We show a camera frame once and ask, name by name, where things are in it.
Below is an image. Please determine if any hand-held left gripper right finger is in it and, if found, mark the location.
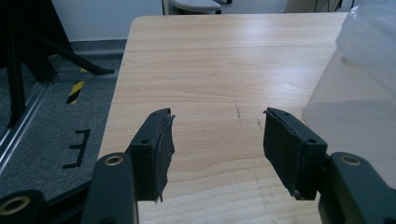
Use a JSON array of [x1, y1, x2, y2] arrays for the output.
[[262, 106, 329, 201]]

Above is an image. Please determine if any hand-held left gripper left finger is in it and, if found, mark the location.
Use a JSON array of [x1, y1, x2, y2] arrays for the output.
[[125, 107, 177, 203]]

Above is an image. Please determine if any clear plastic storage box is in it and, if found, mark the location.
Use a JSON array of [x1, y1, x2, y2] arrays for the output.
[[302, 0, 396, 190]]

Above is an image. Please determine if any black floor tape mark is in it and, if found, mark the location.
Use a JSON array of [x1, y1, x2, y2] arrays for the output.
[[62, 128, 92, 170]]

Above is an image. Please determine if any yellow black hazard tape strip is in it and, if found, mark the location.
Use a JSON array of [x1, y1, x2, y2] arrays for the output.
[[65, 80, 86, 105]]

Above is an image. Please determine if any grey chair base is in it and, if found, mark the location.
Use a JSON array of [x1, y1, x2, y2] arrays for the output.
[[162, 0, 233, 16]]

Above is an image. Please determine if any black metal stand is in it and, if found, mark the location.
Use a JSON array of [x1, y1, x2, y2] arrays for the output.
[[0, 0, 116, 130]]

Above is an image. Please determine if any metal floor rail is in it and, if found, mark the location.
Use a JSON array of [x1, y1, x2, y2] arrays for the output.
[[0, 81, 50, 171]]

